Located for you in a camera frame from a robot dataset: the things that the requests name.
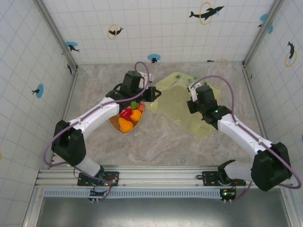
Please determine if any right aluminium frame post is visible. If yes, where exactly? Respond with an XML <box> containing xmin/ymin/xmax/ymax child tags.
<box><xmin>242</xmin><ymin>0</ymin><xmax>285</xmax><ymax>67</ymax></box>

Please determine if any yellow-orange pear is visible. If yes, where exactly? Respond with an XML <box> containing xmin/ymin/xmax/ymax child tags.
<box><xmin>118</xmin><ymin>117</ymin><xmax>134</xmax><ymax>133</ymax></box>

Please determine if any purple cable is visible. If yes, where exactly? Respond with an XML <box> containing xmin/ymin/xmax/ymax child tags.
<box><xmin>188</xmin><ymin>75</ymin><xmax>303</xmax><ymax>203</ymax></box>
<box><xmin>43</xmin><ymin>61</ymin><xmax>152</xmax><ymax>202</ymax></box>

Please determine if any left aluminium frame post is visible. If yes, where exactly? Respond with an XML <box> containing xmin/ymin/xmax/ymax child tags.
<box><xmin>32</xmin><ymin>0</ymin><xmax>79</xmax><ymax>72</ymax></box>

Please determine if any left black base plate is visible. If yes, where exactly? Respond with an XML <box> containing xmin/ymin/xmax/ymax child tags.
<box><xmin>77</xmin><ymin>170</ymin><xmax>121</xmax><ymax>188</ymax></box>

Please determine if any fish blue circle sticker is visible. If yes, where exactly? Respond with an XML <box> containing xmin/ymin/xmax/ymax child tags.
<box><xmin>147</xmin><ymin>53</ymin><xmax>161</xmax><ymax>64</ymax></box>

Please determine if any small circuit board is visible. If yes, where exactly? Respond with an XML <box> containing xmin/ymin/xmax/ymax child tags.
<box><xmin>219</xmin><ymin>187</ymin><xmax>238</xmax><ymax>203</ymax></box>
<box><xmin>89</xmin><ymin>184</ymin><xmax>112</xmax><ymax>203</ymax></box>

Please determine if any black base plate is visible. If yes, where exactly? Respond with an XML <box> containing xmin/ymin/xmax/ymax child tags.
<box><xmin>201</xmin><ymin>170</ymin><xmax>247</xmax><ymax>188</ymax></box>
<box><xmin>77</xmin><ymin>170</ymin><xmax>121</xmax><ymax>188</ymax></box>

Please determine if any small dolphin ring sticker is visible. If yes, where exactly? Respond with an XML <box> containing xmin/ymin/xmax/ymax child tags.
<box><xmin>107</xmin><ymin>23</ymin><xmax>125</xmax><ymax>40</ymax></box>

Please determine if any right small circuit board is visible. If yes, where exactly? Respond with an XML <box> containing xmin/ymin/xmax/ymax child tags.
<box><xmin>219</xmin><ymin>187</ymin><xmax>238</xmax><ymax>203</ymax></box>

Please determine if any heart-shaped wooden bowl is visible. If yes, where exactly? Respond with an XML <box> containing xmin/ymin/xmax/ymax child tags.
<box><xmin>108</xmin><ymin>106</ymin><xmax>145</xmax><ymax>135</ymax></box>

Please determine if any white slotted cable duct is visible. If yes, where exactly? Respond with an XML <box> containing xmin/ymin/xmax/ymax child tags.
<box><xmin>43</xmin><ymin>188</ymin><xmax>238</xmax><ymax>199</ymax></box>

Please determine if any aluminium frame post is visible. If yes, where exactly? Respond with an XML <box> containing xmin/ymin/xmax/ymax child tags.
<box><xmin>242</xmin><ymin>0</ymin><xmax>285</xmax><ymax>67</ymax></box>
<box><xmin>32</xmin><ymin>0</ymin><xmax>79</xmax><ymax>72</ymax></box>

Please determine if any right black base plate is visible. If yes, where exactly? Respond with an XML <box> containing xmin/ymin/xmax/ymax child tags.
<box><xmin>201</xmin><ymin>170</ymin><xmax>247</xmax><ymax>188</ymax></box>

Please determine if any yellow-green avocado print plastic bag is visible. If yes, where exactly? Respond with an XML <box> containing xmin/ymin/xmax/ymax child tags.
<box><xmin>145</xmin><ymin>71</ymin><xmax>222</xmax><ymax>138</ymax></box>

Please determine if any orange tangerine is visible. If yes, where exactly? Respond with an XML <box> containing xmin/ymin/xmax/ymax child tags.
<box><xmin>130</xmin><ymin>109</ymin><xmax>143</xmax><ymax>122</ymax></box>

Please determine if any large dolphin ring sticker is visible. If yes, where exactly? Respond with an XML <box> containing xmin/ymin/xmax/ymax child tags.
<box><xmin>188</xmin><ymin>1</ymin><xmax>225</xmax><ymax>26</ymax></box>

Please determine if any grey metal panel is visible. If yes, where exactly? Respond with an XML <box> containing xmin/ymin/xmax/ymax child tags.
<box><xmin>35</xmin><ymin>196</ymin><xmax>291</xmax><ymax>227</ymax></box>

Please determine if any left small circuit board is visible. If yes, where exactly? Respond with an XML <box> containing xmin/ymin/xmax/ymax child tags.
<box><xmin>89</xmin><ymin>184</ymin><xmax>112</xmax><ymax>203</ymax></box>

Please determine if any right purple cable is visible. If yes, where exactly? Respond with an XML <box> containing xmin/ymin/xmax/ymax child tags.
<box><xmin>188</xmin><ymin>75</ymin><xmax>303</xmax><ymax>203</ymax></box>

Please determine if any shark blue circle sticker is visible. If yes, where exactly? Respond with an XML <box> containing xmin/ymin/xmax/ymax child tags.
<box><xmin>65</xmin><ymin>41</ymin><xmax>80</xmax><ymax>53</ymax></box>

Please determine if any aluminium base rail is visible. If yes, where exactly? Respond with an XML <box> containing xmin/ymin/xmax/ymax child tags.
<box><xmin>35</xmin><ymin>165</ymin><xmax>298</xmax><ymax>189</ymax></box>

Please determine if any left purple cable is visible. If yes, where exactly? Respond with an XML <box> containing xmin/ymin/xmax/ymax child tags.
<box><xmin>43</xmin><ymin>61</ymin><xmax>152</xmax><ymax>202</ymax></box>

